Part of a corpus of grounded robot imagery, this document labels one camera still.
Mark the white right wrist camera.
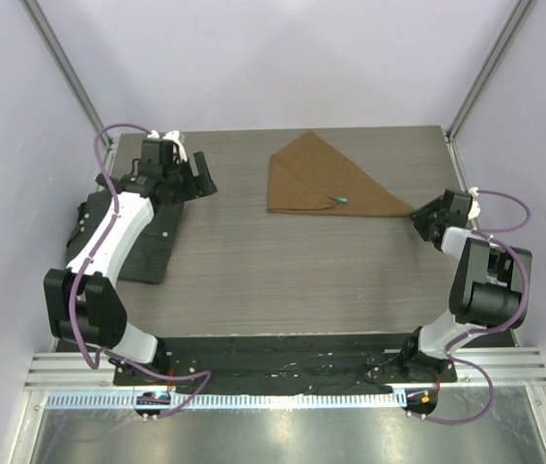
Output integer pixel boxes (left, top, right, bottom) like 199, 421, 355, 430
467, 187, 481, 221

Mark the left aluminium corner post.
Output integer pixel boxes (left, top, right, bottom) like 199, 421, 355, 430
19, 0, 104, 131

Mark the aluminium corner post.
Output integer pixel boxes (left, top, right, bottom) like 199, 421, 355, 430
445, 0, 536, 142
19, 0, 104, 131

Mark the right aluminium corner post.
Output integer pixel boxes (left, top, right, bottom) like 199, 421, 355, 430
445, 0, 536, 142

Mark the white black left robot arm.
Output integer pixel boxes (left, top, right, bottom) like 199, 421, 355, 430
43, 130, 217, 386

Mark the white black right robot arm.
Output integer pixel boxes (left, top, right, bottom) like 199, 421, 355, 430
397, 188, 532, 382

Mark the white slotted cable duct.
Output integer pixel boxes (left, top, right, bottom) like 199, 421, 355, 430
45, 390, 407, 411

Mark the brown cloth napkin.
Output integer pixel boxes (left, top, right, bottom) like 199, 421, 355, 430
267, 130, 413, 218

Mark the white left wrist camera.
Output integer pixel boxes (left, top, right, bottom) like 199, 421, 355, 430
146, 130, 188, 164

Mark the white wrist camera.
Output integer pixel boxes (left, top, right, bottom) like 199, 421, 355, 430
146, 130, 188, 164
467, 187, 481, 221

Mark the aluminium frame rail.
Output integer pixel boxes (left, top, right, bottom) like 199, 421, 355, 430
23, 347, 546, 392

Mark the dark striped folded shirt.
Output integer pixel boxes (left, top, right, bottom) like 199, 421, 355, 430
65, 190, 185, 284

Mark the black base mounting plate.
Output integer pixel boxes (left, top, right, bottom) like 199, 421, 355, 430
112, 333, 458, 395

